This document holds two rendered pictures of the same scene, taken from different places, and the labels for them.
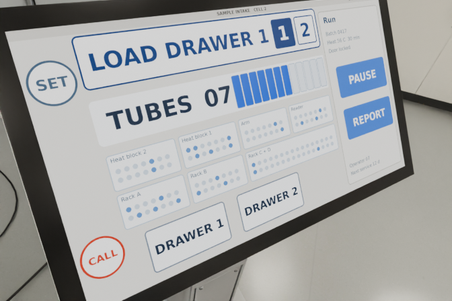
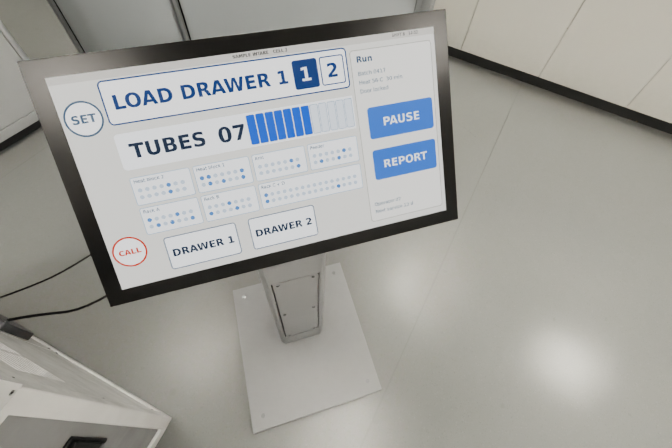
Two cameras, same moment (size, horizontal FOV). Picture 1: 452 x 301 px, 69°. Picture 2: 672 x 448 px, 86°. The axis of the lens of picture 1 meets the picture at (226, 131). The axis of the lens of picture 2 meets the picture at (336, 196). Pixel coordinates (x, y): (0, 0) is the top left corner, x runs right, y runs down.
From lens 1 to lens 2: 0.24 m
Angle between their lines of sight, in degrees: 17
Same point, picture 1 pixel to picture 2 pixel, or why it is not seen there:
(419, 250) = (560, 291)
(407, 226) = (555, 263)
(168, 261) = (183, 262)
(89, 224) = (118, 227)
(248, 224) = (258, 243)
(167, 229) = (182, 238)
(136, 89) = (154, 125)
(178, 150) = (192, 178)
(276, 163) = (290, 195)
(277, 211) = (289, 236)
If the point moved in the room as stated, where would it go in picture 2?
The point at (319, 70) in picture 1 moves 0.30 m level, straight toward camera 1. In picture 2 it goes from (346, 110) to (172, 282)
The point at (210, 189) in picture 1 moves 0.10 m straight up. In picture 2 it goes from (222, 211) to (203, 163)
